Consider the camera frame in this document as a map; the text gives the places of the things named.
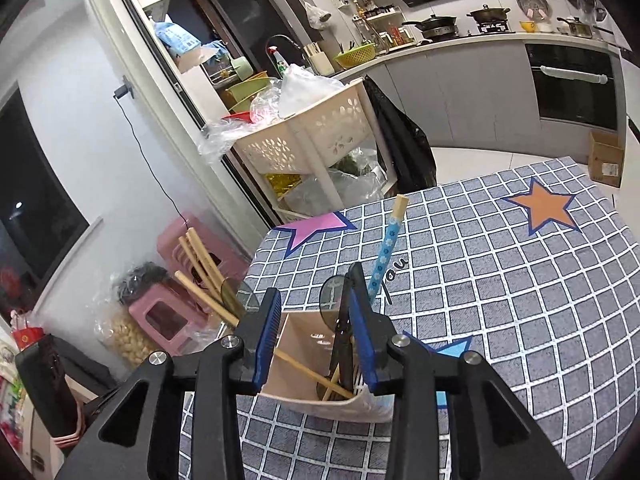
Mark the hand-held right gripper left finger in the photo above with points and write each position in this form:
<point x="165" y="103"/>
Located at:
<point x="266" y="342"/>

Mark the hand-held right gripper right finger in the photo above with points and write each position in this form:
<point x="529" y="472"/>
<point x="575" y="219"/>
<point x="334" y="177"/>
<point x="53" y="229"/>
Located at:
<point x="362" y="347"/>

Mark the beige utensil holder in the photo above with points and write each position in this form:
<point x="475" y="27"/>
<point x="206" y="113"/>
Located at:
<point x="300" y="340"/>

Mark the wooden chopstick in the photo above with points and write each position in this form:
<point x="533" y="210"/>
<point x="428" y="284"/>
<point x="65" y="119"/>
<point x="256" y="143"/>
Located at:
<point x="305" y="367"/>
<point x="210" y="265"/>
<point x="201" y="270"/>
<point x="207" y="299"/>

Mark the blue patterned chopstick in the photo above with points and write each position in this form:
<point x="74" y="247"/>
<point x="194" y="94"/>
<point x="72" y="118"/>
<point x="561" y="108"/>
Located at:
<point x="387" y="245"/>

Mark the dark translucent round spatula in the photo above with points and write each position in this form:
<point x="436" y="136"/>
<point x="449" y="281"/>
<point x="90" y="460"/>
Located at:
<point x="245" y="300"/>

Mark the black ladle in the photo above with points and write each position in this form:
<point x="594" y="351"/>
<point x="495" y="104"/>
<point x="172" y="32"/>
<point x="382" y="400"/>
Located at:
<point x="332" y="295"/>

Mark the small pink stool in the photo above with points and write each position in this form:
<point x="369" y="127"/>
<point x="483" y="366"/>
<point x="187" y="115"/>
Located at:
<point x="150" y="310"/>

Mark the stack of pink stools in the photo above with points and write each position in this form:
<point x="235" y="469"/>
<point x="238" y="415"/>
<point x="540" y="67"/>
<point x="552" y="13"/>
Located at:
<point x="172" y="245"/>

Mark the black bag on stool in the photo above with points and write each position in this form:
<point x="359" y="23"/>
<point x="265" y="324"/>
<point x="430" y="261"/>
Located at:
<point x="142" y="280"/>

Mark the bag of yellowish food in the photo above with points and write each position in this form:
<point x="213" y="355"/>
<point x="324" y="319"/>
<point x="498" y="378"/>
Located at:
<point x="122" y="337"/>

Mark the checked tablecloth with stars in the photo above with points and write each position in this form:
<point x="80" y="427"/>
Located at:
<point x="500" y="285"/>

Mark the gold foil packet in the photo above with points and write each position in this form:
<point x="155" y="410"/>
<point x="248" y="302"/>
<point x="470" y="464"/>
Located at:
<point x="282" y="182"/>

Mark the crumpled clear plastic bag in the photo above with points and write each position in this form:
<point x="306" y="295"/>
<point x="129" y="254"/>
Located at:
<point x="345" y="185"/>

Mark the beige plastic storage cart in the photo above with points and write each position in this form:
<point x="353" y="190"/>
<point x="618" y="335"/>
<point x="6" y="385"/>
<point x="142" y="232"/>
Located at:
<point x="280" y="147"/>

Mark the black hanging bag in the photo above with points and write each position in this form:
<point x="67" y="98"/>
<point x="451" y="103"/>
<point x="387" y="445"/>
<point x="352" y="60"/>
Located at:
<point x="405" y="145"/>

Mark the red bag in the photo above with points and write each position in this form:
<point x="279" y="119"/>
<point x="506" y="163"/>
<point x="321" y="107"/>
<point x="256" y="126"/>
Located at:
<point x="27" y="339"/>

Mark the green plastic basin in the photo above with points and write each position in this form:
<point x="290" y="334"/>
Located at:
<point x="247" y="87"/>

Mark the spray bottle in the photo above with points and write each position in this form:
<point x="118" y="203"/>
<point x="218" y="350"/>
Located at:
<point x="280" y="65"/>

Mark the beige knife holder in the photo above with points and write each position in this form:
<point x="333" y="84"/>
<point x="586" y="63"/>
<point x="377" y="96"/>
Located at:
<point x="320" y="60"/>

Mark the green colander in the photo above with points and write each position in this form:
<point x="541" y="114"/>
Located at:
<point x="354" y="57"/>

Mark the curved black faucet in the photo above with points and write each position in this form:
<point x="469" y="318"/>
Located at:
<point x="282" y="37"/>

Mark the cardboard box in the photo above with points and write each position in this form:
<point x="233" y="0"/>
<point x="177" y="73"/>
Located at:
<point x="605" y="160"/>

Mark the blue package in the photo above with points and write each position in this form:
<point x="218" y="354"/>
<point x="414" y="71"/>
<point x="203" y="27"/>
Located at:
<point x="175" y="37"/>

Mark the spice rack with bottles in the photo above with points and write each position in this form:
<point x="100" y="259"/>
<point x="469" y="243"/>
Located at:
<point x="380" y="25"/>

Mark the black wok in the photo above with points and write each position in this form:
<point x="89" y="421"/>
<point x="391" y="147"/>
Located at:
<point x="432" y="25"/>

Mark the black built-in oven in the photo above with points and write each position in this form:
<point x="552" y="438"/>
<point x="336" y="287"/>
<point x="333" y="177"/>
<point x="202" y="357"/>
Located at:
<point x="570" y="90"/>

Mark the hanging white plastic bag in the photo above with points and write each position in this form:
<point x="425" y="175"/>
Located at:
<point x="316" y="15"/>

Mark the dark cooking pot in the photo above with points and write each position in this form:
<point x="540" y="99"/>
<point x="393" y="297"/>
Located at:
<point x="487" y="14"/>

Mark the yellow bowl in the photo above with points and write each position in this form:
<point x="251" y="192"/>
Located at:
<point x="529" y="26"/>

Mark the small saucepan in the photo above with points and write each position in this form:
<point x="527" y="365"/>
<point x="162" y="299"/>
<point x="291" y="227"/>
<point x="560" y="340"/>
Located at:
<point x="575" y="27"/>

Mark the round metal steamer rack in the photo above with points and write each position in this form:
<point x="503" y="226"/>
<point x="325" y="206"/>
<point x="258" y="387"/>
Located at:
<point x="531" y="0"/>

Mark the black wall charger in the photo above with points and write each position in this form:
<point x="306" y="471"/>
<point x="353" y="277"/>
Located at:
<point x="125" y="89"/>

